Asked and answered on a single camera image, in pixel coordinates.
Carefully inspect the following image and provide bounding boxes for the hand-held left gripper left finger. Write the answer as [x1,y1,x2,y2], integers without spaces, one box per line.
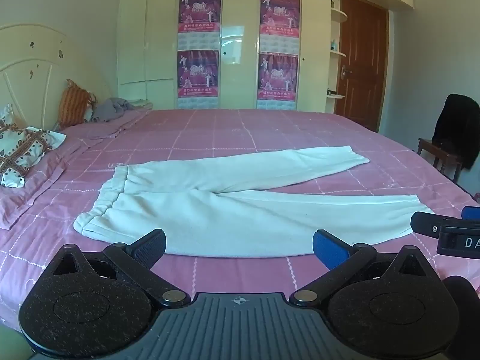
[50,229,192,306]

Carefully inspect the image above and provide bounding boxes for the pink checked bed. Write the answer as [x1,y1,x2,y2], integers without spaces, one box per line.
[0,109,480,332]

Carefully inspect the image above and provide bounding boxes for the purple wall calendar poster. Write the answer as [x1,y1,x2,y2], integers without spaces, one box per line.
[176,50,220,109]
[259,0,301,54]
[179,0,222,48]
[257,53,299,111]

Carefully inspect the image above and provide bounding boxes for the white brown patterned pillow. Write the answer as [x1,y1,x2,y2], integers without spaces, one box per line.
[0,104,67,189]

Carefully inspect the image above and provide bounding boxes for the white pants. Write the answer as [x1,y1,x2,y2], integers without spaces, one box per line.
[73,145,432,259]

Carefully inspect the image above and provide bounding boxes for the grey crumpled cloth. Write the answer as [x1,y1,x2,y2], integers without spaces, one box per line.
[92,97,133,122]

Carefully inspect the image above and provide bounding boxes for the brown wooden door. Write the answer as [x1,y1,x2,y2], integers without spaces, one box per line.
[334,0,389,133]

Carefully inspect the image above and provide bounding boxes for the pink pillow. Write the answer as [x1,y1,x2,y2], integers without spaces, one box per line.
[62,110,152,140]
[0,135,113,230]

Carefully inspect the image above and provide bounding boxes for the cream wooden headboard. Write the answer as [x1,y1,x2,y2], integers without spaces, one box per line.
[0,24,113,133]

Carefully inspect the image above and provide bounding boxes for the dark wooden chair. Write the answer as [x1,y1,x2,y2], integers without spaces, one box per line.
[417,138,464,182]

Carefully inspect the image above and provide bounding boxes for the black jacket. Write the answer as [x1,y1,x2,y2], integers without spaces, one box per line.
[431,94,480,170]

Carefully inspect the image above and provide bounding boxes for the orange striped pillow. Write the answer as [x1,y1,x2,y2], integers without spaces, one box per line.
[58,79,97,128]

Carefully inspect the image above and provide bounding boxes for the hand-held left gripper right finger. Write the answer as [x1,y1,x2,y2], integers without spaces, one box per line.
[289,229,430,306]

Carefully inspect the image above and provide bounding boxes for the cream wardrobe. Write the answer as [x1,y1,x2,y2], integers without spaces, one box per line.
[118,0,332,114]

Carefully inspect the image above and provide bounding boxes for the person's right forearm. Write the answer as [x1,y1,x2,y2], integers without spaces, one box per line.
[443,275,480,310]

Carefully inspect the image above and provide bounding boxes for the cream corner shelf unit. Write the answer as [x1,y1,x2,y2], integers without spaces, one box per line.
[326,5,349,100]

